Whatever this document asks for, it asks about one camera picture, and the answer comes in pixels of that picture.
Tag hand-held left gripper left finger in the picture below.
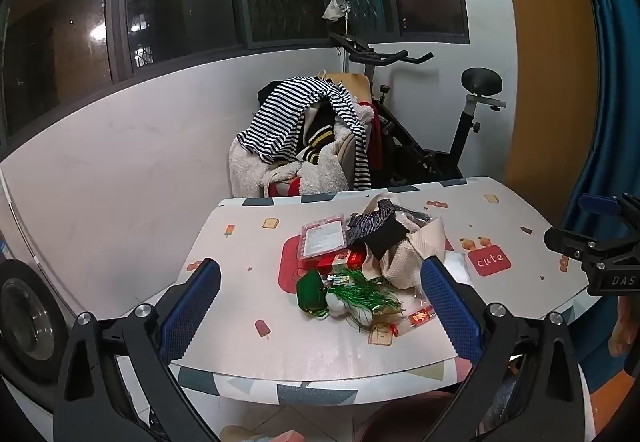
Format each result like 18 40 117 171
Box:
52 258 223 442

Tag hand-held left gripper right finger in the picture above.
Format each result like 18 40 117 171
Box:
420 256 586 442

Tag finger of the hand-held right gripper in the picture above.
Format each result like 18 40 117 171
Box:
579 193 623 219
544 227 608 265

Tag black dotted cloth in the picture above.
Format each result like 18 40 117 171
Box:
347 199 408 259

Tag brown trash bin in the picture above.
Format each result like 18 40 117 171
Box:
352 389 471 442

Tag red box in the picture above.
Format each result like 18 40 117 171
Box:
316 249 368 277

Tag person's right hand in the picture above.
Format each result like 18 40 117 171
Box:
609 297 640 358

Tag red snack packet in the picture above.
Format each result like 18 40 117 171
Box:
407 307 438 327

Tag beige cloth bag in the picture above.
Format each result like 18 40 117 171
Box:
361 192 447 290

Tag green wrapper litter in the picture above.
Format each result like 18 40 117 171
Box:
327 269 403 317

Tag white plush toy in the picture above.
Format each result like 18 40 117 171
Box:
325 294 373 325

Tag printed table cover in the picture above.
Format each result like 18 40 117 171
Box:
170 177 601 405

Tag green felt hat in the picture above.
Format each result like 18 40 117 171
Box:
296 269 328 320

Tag blue curtain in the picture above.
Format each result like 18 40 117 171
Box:
560 0 640 393

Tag orange wooden door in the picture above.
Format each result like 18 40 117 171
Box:
492 0 601 227

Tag clear plastic box white label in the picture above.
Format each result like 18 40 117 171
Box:
299 217 351 261

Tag black exercise bike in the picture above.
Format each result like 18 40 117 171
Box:
327 29 507 187

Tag washing machine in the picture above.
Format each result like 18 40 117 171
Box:
0 232 71 418

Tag red garment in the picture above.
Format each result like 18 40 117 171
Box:
367 112 384 170

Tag black garment with yellow stripes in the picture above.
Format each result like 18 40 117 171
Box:
295 96 346 166

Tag black white striped shirt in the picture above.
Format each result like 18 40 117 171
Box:
236 76 373 191

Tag wooden chair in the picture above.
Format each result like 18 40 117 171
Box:
325 73 375 173

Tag white cloth on bike handlebar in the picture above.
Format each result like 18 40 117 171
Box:
322 0 353 21

